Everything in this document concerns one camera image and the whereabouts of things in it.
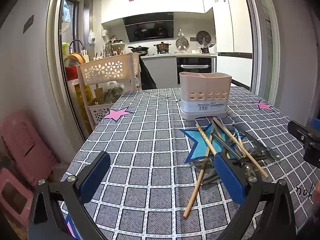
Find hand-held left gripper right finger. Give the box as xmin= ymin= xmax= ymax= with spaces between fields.
xmin=214 ymin=152 xmax=297 ymax=240

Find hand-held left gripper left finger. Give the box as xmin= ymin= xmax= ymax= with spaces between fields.
xmin=27 ymin=151 xmax=111 ymax=240

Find blue patterned chopstick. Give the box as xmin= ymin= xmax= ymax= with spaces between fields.
xmin=232 ymin=126 xmax=248 ymax=158

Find beige plastic utensil holder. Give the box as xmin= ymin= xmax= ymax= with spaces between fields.
xmin=179 ymin=72 xmax=232 ymax=120

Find grey checked star tablecloth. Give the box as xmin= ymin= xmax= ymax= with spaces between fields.
xmin=60 ymin=85 xmax=320 ymax=240

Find pink plastic stool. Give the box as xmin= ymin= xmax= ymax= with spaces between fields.
xmin=0 ymin=111 xmax=59 ymax=188
xmin=0 ymin=167 xmax=34 ymax=230

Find yellow oil bottle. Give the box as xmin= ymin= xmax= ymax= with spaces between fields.
xmin=74 ymin=80 xmax=94 ymax=130

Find bag of dried greens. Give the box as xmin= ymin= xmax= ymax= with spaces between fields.
xmin=102 ymin=81 xmax=125 ymax=104

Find red plastic basin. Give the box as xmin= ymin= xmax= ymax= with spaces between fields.
xmin=65 ymin=66 xmax=81 ymax=82

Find beige flower-pattern storage cart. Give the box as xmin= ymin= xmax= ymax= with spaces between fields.
xmin=76 ymin=52 xmax=143 ymax=133

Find black jacket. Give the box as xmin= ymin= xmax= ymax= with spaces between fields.
xmin=139 ymin=55 xmax=157 ymax=90

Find black built-in oven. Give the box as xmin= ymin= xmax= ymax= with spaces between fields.
xmin=176 ymin=57 xmax=213 ymax=85

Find white refrigerator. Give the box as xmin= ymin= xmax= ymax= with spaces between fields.
xmin=215 ymin=0 xmax=253 ymax=88

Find orange round bowl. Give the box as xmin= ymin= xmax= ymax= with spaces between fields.
xmin=65 ymin=52 xmax=86 ymax=68

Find grey kitchen counter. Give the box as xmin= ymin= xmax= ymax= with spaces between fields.
xmin=139 ymin=52 xmax=218 ymax=88

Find round steamer rack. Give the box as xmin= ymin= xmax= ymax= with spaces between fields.
xmin=196 ymin=31 xmax=212 ymax=46
xmin=176 ymin=37 xmax=189 ymax=50

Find black frying pan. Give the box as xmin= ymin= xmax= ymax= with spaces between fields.
xmin=128 ymin=45 xmax=150 ymax=53

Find metal kitchen faucet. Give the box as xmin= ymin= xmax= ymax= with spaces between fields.
xmin=69 ymin=39 xmax=86 ymax=53

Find metal cooking pot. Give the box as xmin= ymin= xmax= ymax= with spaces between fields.
xmin=154 ymin=42 xmax=172 ymax=54

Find black range hood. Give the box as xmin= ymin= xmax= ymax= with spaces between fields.
xmin=123 ymin=12 xmax=174 ymax=43

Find grey sliding door frame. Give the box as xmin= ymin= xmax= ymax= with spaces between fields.
xmin=46 ymin=0 xmax=279 ymax=140

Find dark wall switch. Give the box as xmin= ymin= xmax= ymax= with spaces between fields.
xmin=23 ymin=15 xmax=34 ymax=34

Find white wall cabinets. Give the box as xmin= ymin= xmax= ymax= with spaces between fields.
xmin=101 ymin=0 xmax=216 ymax=26

